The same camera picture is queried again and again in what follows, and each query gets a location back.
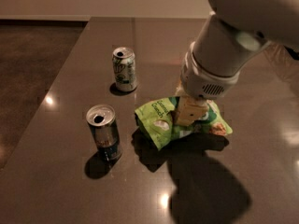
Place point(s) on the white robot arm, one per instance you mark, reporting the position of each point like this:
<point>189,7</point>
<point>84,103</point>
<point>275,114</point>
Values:
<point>234,32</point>

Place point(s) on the green white soda can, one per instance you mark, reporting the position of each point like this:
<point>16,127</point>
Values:
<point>123,60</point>

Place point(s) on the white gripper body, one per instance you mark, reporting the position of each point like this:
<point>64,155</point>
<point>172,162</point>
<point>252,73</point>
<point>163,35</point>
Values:
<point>202,82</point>

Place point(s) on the silver blue redbull can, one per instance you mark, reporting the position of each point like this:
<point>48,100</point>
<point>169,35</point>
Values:
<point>102,122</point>

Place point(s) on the green rice chip bag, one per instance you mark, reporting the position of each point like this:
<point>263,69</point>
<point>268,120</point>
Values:
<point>155,119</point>

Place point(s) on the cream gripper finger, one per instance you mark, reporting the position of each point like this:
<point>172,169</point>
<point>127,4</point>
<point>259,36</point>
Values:
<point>179,90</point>
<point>189,110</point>

